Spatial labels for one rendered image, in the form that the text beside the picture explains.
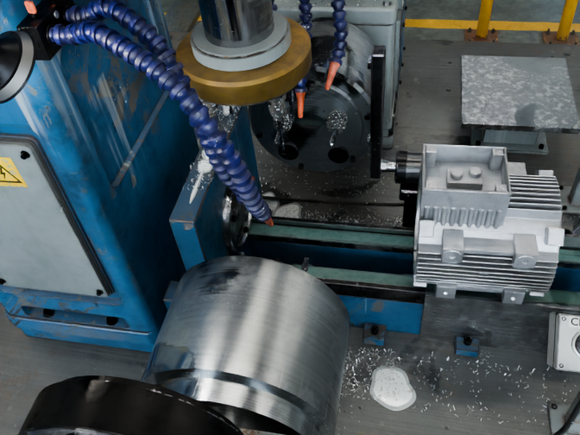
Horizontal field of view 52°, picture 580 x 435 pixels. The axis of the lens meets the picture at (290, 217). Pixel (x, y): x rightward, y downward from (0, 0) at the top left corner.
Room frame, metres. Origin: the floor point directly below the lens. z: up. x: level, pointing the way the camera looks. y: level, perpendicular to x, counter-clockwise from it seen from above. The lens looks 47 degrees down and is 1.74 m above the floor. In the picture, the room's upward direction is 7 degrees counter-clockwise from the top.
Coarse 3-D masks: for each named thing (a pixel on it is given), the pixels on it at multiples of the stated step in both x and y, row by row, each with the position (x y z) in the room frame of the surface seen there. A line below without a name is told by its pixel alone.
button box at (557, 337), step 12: (552, 312) 0.41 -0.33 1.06; (552, 324) 0.40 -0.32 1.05; (564, 324) 0.38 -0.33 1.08; (576, 324) 0.38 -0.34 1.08; (552, 336) 0.38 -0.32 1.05; (564, 336) 0.37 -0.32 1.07; (576, 336) 0.37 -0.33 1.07; (552, 348) 0.37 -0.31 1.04; (564, 348) 0.36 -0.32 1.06; (552, 360) 0.36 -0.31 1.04; (564, 360) 0.35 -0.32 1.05; (576, 360) 0.34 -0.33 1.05
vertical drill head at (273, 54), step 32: (224, 0) 0.66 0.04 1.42; (256, 0) 0.67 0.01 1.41; (192, 32) 0.72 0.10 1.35; (224, 32) 0.66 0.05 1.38; (256, 32) 0.66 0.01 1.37; (288, 32) 0.69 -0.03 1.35; (192, 64) 0.67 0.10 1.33; (224, 64) 0.64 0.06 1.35; (256, 64) 0.64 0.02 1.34; (288, 64) 0.64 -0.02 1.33; (224, 96) 0.62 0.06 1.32; (256, 96) 0.61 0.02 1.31
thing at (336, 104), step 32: (320, 32) 1.01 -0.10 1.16; (352, 32) 1.02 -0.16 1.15; (320, 64) 0.90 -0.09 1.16; (352, 64) 0.92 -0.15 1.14; (288, 96) 0.90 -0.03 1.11; (320, 96) 0.88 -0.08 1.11; (352, 96) 0.87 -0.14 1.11; (256, 128) 0.92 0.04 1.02; (288, 128) 0.88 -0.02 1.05; (320, 128) 0.89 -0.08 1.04; (352, 128) 0.87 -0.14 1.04; (288, 160) 0.91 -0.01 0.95; (320, 160) 0.89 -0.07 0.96; (352, 160) 0.87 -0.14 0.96
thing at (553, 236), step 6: (420, 168) 0.69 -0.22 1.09; (540, 174) 0.64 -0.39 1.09; (546, 174) 0.64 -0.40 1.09; (552, 174) 0.64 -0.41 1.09; (420, 222) 0.57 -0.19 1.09; (426, 222) 0.57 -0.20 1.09; (432, 222) 0.57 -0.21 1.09; (414, 228) 0.68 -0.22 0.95; (420, 228) 0.56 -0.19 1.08; (426, 228) 0.56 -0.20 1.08; (432, 228) 0.56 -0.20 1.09; (546, 228) 0.53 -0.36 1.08; (552, 228) 0.53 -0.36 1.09; (558, 228) 0.53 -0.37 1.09; (420, 234) 0.56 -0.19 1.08; (426, 234) 0.56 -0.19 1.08; (432, 234) 0.55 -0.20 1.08; (546, 234) 0.53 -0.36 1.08; (552, 234) 0.52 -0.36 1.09; (558, 234) 0.52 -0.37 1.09; (546, 240) 0.52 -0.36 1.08; (552, 240) 0.51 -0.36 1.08; (558, 240) 0.51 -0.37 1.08; (414, 276) 0.57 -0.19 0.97; (414, 282) 0.56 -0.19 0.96; (534, 294) 0.51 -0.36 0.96; (540, 294) 0.51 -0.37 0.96
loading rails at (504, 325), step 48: (288, 240) 0.73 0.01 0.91; (336, 240) 0.70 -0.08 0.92; (384, 240) 0.69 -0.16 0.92; (576, 240) 0.63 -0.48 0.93; (336, 288) 0.60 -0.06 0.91; (384, 288) 0.58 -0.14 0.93; (432, 288) 0.57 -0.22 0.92; (576, 288) 0.58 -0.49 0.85; (384, 336) 0.55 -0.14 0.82; (432, 336) 0.55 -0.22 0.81; (480, 336) 0.52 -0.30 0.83; (528, 336) 0.50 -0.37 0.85
